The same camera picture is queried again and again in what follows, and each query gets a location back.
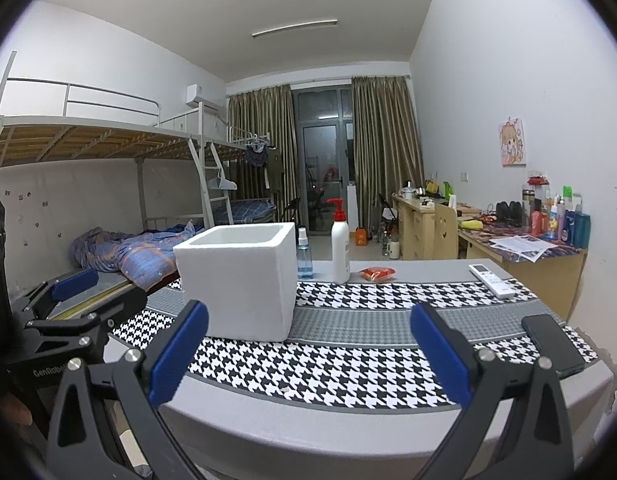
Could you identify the white bottle with red pump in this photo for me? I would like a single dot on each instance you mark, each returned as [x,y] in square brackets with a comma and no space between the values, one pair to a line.
[340,255]

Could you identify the desk with patterned cover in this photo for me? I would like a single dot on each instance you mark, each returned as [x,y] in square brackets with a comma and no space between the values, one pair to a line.
[548,280]

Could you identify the white remote control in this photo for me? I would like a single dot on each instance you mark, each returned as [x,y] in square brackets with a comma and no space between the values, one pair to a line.
[493,281]

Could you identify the white air conditioner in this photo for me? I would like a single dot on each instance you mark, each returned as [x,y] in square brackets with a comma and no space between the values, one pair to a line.
[203,96]

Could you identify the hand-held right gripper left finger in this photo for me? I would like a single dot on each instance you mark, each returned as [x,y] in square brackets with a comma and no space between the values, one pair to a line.
[181,350]

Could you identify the houndstooth table mat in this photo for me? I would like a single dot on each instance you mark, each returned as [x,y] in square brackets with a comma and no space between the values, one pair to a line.
[348,320]

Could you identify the yellow bag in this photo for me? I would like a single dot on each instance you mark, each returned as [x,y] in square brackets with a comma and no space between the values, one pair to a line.
[471,223]

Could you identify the cartoon wall picture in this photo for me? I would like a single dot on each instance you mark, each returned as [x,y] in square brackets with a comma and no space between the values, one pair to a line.
[513,142]

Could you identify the blue checked bedding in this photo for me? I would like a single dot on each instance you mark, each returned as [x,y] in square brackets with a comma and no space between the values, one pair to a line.
[253,210]

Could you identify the black phone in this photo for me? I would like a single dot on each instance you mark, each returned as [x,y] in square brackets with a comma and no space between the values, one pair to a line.
[553,344]

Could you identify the blue and orange quilt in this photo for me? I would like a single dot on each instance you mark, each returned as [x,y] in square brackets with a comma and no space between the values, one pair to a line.
[133,255]

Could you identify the wooden drawer desk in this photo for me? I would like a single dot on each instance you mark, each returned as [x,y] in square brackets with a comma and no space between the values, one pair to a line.
[418,230]

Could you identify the black folding chair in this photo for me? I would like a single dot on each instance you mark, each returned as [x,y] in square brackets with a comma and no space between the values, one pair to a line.
[291,212]

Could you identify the black headphones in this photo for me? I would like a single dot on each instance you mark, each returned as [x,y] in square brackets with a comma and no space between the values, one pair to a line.
[508,212]

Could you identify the group of assorted bottles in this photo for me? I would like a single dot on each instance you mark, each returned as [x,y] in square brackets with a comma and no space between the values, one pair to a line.
[558,215]

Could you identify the blue spray bottle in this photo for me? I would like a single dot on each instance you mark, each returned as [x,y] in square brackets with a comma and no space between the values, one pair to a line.
[304,260]

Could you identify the orange box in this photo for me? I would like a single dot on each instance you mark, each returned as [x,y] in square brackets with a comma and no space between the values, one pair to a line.
[362,236]

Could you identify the person's left hand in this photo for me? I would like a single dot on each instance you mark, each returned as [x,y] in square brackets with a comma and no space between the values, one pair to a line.
[18,410]

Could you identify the printed paper sheets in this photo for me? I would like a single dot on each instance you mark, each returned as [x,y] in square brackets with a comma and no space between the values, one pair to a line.
[523,247]

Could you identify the brown curtain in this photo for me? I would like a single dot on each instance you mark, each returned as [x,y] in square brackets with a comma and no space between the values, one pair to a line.
[261,125]
[386,160]

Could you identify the red snack packet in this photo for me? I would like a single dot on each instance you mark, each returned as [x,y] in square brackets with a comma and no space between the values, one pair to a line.
[377,273]

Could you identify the glass balcony door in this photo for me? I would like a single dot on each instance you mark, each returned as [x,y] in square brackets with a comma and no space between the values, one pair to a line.
[323,160]

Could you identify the wooden chair with smiley face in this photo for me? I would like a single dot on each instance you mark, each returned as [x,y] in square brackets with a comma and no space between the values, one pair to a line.
[446,232]

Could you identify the hanging dark clothes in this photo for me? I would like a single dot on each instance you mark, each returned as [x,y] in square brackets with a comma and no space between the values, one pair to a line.
[258,155]

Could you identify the white foam box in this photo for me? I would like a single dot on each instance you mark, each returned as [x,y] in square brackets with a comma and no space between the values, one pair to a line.
[238,285]

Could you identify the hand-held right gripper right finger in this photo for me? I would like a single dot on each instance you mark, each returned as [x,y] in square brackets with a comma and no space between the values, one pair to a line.
[441,355]

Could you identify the black folding trolley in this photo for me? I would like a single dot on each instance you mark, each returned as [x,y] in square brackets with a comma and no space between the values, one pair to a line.
[387,215]

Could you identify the green bottle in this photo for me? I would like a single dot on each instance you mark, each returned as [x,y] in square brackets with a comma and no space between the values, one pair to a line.
[447,189]

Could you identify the white metal bunk bed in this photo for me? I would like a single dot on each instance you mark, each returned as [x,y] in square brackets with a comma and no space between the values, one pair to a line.
[248,210]
[88,140]

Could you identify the white plastic hanger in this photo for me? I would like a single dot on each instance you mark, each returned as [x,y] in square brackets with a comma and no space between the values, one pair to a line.
[223,182]

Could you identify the ceiling tube light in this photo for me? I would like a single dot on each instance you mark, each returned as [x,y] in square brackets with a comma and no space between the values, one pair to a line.
[294,28]

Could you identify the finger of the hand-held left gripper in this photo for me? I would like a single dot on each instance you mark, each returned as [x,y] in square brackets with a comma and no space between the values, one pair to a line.
[76,282]
[128,300]

